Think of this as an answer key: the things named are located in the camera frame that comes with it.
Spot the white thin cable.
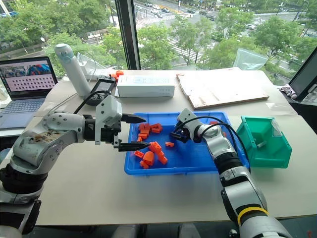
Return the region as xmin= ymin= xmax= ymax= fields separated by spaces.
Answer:
xmin=48 ymin=92 xmax=80 ymax=113

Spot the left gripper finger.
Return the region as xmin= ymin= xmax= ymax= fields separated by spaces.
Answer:
xmin=120 ymin=113 xmax=147 ymax=124
xmin=118 ymin=140 xmax=152 ymax=152

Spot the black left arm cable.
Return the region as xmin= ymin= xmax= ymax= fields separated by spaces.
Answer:
xmin=73 ymin=90 xmax=111 ymax=115

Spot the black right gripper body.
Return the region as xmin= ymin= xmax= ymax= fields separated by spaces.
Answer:
xmin=174 ymin=122 xmax=194 ymax=144

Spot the brown cardboard sheet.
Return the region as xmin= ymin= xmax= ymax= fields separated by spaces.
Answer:
xmin=176 ymin=71 xmax=270 ymax=111

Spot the clear plastic bag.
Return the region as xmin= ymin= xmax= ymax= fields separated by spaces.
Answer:
xmin=233 ymin=48 xmax=268 ymax=70

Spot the white cardboard box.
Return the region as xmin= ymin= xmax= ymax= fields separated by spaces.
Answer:
xmin=116 ymin=74 xmax=176 ymax=98

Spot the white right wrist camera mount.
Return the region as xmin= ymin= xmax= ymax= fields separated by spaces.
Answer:
xmin=176 ymin=108 xmax=199 ymax=130

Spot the orange dome-shaped piece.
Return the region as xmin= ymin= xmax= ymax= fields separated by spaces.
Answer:
xmin=143 ymin=151 xmax=157 ymax=166

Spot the black monitor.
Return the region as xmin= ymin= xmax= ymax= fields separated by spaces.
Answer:
xmin=288 ymin=45 xmax=317 ymax=100

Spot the green plastic bin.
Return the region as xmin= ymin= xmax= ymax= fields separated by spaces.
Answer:
xmin=236 ymin=115 xmax=293 ymax=170

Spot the dark window frame post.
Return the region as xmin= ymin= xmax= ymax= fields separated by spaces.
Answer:
xmin=114 ymin=0 xmax=141 ymax=70

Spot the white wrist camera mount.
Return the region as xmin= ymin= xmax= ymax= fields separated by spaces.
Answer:
xmin=176 ymin=108 xmax=199 ymax=130
xmin=95 ymin=94 xmax=123 ymax=146

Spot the open laptop computer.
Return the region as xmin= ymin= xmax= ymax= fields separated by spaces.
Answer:
xmin=0 ymin=56 xmax=59 ymax=130

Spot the blue plastic bin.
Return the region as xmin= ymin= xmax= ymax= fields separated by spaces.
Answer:
xmin=123 ymin=111 xmax=250 ymax=177

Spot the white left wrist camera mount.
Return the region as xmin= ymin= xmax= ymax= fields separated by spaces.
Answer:
xmin=95 ymin=94 xmax=123 ymax=146

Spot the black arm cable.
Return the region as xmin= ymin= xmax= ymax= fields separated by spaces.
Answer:
xmin=73 ymin=90 xmax=111 ymax=115
xmin=182 ymin=116 xmax=252 ymax=174

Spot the white cylindrical handheld device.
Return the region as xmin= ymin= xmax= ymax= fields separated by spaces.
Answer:
xmin=54 ymin=43 xmax=93 ymax=98

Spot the black handheld controller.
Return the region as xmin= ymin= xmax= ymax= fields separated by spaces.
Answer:
xmin=85 ymin=75 xmax=117 ymax=107

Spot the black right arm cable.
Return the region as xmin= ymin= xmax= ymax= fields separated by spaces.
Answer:
xmin=182 ymin=116 xmax=252 ymax=174

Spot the pink crumpled cloth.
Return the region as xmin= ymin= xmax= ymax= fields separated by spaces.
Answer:
xmin=279 ymin=84 xmax=298 ymax=100

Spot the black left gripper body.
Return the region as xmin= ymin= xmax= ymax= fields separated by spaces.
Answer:
xmin=101 ymin=120 xmax=122 ymax=150

